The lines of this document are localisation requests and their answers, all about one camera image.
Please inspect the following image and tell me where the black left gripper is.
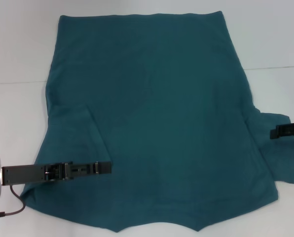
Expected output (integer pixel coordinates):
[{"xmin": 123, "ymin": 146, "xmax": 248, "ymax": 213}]
[{"xmin": 1, "ymin": 160, "xmax": 112, "ymax": 186}]

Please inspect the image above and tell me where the blue shirt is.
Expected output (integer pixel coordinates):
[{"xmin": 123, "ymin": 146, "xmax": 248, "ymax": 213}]
[{"xmin": 20, "ymin": 10, "xmax": 294, "ymax": 234}]

